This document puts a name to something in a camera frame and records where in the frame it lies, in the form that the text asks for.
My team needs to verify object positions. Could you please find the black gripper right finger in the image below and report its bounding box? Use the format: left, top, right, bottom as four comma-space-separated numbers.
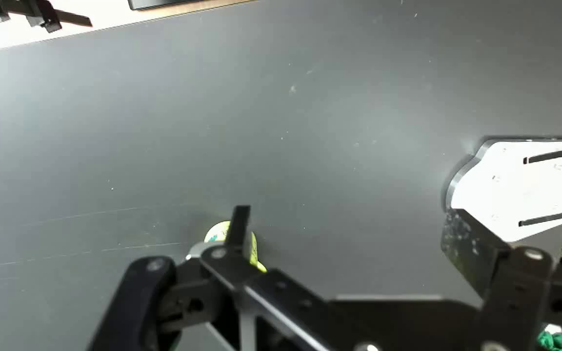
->
439, 207, 562, 351

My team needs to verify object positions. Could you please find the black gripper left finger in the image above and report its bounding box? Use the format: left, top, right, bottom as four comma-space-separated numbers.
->
84, 203, 336, 351

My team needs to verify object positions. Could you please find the yellow cup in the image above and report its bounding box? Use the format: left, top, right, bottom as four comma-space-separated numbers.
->
185, 220, 269, 275

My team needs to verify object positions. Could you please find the green cloth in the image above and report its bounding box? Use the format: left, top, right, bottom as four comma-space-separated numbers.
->
537, 322, 562, 351

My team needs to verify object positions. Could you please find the silver metal plate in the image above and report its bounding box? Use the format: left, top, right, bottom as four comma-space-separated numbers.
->
445, 135, 562, 246

